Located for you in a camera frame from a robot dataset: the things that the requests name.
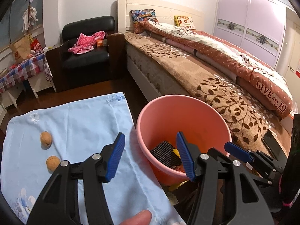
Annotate yellow foam fruit net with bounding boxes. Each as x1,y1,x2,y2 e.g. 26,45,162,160
172,148,181,159

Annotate black foam fruit net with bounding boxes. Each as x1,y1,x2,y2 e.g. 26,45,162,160
150,141,182,169

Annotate pink plastic trash bucket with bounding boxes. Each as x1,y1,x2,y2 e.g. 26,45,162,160
136,94,233,186

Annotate person's left hand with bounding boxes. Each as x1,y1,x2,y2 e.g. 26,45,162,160
120,210,152,225

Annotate black smartphone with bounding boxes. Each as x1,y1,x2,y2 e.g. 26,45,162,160
261,130,287,164

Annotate walnut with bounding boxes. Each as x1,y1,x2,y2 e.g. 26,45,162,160
40,132,52,148
46,155,61,172

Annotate floral quilt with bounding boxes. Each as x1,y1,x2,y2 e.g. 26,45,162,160
140,20,293,118

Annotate light blue tablecloth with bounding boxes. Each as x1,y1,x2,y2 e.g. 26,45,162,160
1,92,183,224

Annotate black leather armchair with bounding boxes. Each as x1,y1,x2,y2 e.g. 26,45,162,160
46,16,127,92

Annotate bed with brown blanket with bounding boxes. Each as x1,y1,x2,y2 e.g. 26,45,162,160
117,0,300,160

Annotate orange box on armchair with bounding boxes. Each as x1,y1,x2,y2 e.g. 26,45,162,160
97,39,107,47

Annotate pink clothes on armchair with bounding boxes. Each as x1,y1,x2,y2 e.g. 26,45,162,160
68,31,106,55

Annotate plaid tablecloth side table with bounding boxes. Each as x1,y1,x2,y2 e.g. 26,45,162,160
1,53,55,108

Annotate yellow floral pillow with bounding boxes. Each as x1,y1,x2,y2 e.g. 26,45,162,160
174,15,196,30

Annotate purple wardrobe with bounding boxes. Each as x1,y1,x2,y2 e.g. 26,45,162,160
214,0,299,75

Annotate red gift bag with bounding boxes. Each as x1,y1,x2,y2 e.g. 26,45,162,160
31,39,43,52

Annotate white bed headboard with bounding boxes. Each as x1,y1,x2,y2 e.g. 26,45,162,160
117,0,204,33

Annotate brown paper bag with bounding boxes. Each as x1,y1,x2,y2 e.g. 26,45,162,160
10,34,33,64

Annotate colourful cartoon pillow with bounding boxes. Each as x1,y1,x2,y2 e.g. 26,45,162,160
130,9,158,34

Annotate hanging white cloth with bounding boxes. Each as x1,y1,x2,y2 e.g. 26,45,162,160
22,6,38,33

